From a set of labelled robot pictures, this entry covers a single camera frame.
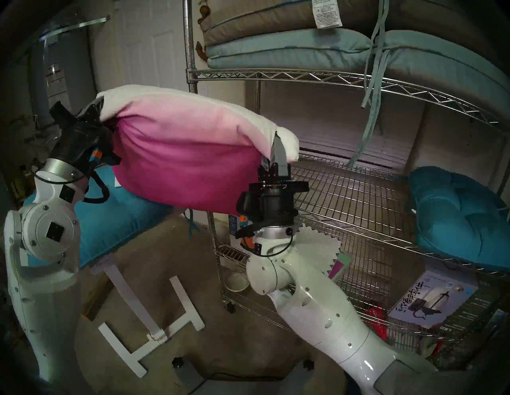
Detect rusty anchor wall hook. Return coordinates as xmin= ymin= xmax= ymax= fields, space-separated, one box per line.
xmin=195 ymin=4 xmax=211 ymax=62

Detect chrome wire shelf rack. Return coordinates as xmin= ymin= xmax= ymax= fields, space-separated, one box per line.
xmin=182 ymin=0 xmax=510 ymax=375

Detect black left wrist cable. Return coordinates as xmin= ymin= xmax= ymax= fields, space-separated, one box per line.
xmin=82 ymin=169 xmax=111 ymax=205

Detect white window blinds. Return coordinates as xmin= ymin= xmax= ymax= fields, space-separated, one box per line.
xmin=259 ymin=80 xmax=425 ymax=172

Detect lamp picture cardboard box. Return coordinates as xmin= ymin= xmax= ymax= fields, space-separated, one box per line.
xmin=387 ymin=257 xmax=502 ymax=331

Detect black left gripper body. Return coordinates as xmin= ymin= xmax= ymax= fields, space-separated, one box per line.
xmin=50 ymin=106 xmax=122 ymax=180

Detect teal tufted seat cushion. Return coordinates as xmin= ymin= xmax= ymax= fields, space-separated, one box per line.
xmin=407 ymin=166 xmax=510 ymax=271
xmin=23 ymin=164 xmax=202 ymax=269

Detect black base cable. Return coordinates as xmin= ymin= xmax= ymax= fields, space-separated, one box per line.
xmin=187 ymin=372 xmax=287 ymax=395

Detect tan bench cushion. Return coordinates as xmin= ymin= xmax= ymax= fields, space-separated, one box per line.
xmin=199 ymin=0 xmax=510 ymax=80

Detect white cushion care label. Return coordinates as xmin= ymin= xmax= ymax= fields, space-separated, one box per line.
xmin=312 ymin=0 xmax=343 ymax=29

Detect grey water heater tank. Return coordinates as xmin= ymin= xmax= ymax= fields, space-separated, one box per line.
xmin=28 ymin=16 xmax=98 ymax=128

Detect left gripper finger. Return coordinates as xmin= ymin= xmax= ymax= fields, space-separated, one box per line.
xmin=49 ymin=100 xmax=76 ymax=126
xmin=80 ymin=97 xmax=106 ymax=122

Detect wooden board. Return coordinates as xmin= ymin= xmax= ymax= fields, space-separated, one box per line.
xmin=82 ymin=275 xmax=112 ymax=321

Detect small metal bowl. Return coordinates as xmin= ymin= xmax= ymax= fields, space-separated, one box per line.
xmin=225 ymin=271 xmax=251 ymax=292

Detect metal water heater strap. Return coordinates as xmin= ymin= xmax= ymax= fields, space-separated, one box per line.
xmin=38 ymin=16 xmax=110 ymax=42

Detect red plastic item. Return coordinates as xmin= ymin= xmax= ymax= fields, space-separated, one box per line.
xmin=369 ymin=306 xmax=388 ymax=340

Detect utility pump cardboard box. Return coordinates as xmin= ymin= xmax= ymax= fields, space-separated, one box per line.
xmin=228 ymin=215 xmax=257 ymax=255

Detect red handled tool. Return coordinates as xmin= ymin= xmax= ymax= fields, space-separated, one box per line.
xmin=422 ymin=338 xmax=455 ymax=371

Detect white panel door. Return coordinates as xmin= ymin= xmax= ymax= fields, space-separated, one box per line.
xmin=114 ymin=0 xmax=208 ymax=225

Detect white pink flamingo pillow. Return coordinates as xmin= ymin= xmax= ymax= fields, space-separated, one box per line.
xmin=97 ymin=84 xmax=300 ymax=215

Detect white folding table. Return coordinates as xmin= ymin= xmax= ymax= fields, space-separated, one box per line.
xmin=90 ymin=255 xmax=206 ymax=379

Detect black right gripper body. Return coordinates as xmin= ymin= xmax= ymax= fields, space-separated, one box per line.
xmin=236 ymin=180 xmax=310 ymax=228

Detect light blue bench cushion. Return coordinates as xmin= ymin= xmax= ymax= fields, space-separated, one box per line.
xmin=206 ymin=0 xmax=510 ymax=168

